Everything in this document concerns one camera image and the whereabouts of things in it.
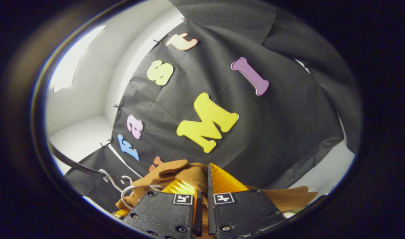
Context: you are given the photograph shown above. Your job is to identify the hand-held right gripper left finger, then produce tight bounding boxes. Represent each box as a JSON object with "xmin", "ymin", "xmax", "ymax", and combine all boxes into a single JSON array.
[{"xmin": 112, "ymin": 179, "xmax": 203, "ymax": 239}]

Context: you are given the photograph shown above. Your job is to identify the black backdrop cloth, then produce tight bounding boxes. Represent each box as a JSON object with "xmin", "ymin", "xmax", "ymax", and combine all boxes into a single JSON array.
[{"xmin": 65, "ymin": 0, "xmax": 362, "ymax": 213}]

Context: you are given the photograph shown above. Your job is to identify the row of small black clips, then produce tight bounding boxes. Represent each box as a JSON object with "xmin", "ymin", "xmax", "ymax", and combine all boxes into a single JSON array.
[{"xmin": 100, "ymin": 17, "xmax": 191, "ymax": 148}]

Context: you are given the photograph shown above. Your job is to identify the brown collared shirt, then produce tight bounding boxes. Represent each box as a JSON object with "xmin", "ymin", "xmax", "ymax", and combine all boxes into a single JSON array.
[{"xmin": 116, "ymin": 159, "xmax": 318, "ymax": 213}]

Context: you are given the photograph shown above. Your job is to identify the black clothes rack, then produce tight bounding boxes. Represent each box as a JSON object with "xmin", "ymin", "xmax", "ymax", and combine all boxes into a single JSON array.
[{"xmin": 48, "ymin": 143, "xmax": 131, "ymax": 182}]

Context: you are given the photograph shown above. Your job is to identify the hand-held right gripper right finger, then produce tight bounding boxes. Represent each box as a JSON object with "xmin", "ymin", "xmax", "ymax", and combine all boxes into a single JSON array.
[{"xmin": 207, "ymin": 162, "xmax": 286, "ymax": 239}]

